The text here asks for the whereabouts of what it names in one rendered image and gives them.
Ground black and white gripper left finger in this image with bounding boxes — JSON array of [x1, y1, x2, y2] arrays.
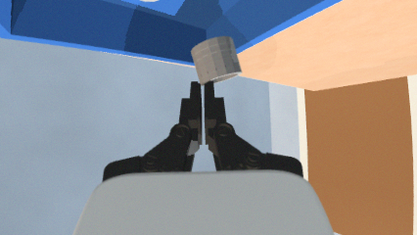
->
[[102, 81, 203, 182]]

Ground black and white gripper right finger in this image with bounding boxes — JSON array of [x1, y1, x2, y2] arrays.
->
[[204, 81, 303, 177]]

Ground blue crate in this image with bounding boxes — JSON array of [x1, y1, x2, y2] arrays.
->
[[0, 0, 343, 67]]

